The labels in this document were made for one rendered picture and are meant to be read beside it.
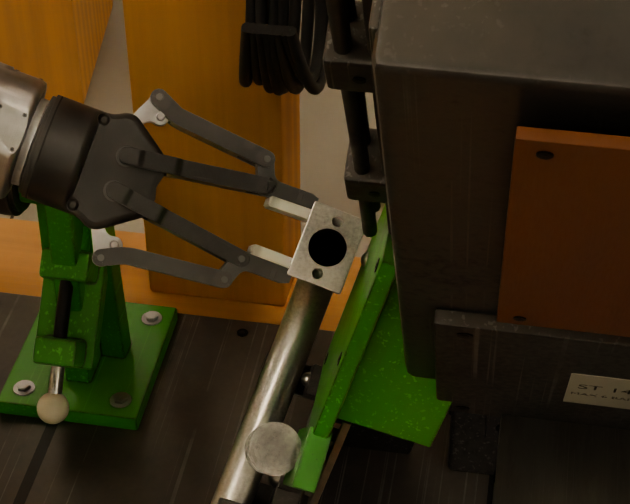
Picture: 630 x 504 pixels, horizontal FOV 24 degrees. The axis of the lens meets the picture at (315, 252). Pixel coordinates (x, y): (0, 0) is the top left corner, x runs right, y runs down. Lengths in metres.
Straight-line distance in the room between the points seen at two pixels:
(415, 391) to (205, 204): 0.46
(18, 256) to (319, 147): 1.70
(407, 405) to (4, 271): 0.64
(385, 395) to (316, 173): 2.12
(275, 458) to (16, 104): 0.30
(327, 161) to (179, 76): 1.84
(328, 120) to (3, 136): 2.30
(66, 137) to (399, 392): 0.28
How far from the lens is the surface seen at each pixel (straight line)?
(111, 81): 3.42
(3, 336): 1.42
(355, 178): 0.83
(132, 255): 1.01
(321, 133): 3.21
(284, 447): 1.04
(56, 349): 1.26
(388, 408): 1.00
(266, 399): 1.14
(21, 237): 1.57
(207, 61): 1.29
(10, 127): 0.99
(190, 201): 1.39
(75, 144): 0.99
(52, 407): 1.27
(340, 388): 0.98
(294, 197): 1.03
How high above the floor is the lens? 1.85
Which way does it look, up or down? 40 degrees down
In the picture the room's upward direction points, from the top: straight up
